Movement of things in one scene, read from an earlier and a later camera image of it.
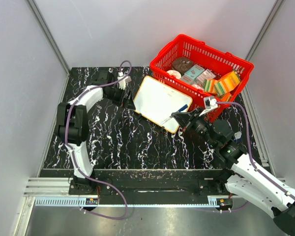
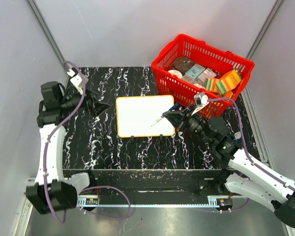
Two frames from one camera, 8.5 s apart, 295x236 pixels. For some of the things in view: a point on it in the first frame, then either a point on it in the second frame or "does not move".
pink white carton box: (207, 74) does not move
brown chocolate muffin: (182, 64) does not move
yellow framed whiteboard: (156, 102) -> (136, 114)
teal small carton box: (194, 72) does not move
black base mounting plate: (152, 182) does not move
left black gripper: (130, 104) -> (99, 107)
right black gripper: (185, 118) does not move
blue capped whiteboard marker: (179, 111) -> (172, 108)
